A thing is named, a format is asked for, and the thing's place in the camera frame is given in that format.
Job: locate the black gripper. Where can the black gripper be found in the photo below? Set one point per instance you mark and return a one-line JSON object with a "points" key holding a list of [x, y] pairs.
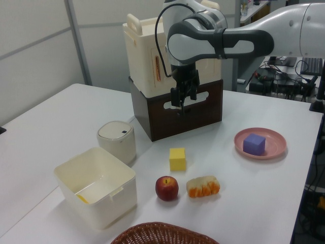
{"points": [[186, 76]]}

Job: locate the purple cube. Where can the purple cube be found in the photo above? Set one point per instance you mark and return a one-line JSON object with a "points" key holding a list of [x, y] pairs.
{"points": [[254, 145]]}

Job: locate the white grey Franka robot arm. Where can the white grey Franka robot arm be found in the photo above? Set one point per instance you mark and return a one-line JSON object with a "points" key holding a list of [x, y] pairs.
{"points": [[193, 43]]}

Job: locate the yellow cube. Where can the yellow cube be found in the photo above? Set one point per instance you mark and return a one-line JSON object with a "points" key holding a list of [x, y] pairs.
{"points": [[178, 160]]}

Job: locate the dark brown wooden box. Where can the dark brown wooden box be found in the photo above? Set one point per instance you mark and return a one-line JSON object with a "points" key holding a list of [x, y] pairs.
{"points": [[177, 124]]}

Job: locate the brown sticks bundle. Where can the brown sticks bundle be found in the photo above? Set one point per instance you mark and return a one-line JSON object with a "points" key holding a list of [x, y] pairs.
{"points": [[158, 68]]}

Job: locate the beige box lid stack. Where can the beige box lid stack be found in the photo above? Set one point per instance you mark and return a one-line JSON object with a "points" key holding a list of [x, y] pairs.
{"points": [[139, 63]]}

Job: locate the small silver adapter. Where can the small silver adapter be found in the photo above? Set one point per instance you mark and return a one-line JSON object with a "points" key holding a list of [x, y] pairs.
{"points": [[241, 81]]}

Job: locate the small white lidded bin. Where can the small white lidded bin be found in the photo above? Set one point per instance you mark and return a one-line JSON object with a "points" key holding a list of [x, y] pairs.
{"points": [[116, 142]]}

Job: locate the orange crust bread slice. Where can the orange crust bread slice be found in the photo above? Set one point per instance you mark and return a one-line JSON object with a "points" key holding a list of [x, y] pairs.
{"points": [[203, 186]]}

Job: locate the red apple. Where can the red apple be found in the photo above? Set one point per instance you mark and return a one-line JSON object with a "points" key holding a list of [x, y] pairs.
{"points": [[167, 189]]}

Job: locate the pink plate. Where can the pink plate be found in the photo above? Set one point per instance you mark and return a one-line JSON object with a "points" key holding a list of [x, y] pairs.
{"points": [[276, 142]]}

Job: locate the open cream plastic box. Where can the open cream plastic box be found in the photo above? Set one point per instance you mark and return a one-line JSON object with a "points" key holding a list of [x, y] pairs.
{"points": [[119, 203]]}

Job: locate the black keyboard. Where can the black keyboard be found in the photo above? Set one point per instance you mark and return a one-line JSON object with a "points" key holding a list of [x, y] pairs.
{"points": [[312, 66]]}

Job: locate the brown wicker basket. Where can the brown wicker basket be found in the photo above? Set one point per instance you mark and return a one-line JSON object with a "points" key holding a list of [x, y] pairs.
{"points": [[162, 235]]}

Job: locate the small black edge clamp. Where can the small black edge clamp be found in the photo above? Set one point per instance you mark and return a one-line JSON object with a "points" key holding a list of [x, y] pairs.
{"points": [[2, 130]]}

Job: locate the black camera stand base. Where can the black camera stand base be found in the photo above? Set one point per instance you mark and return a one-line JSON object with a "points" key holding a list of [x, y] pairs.
{"points": [[318, 101]]}

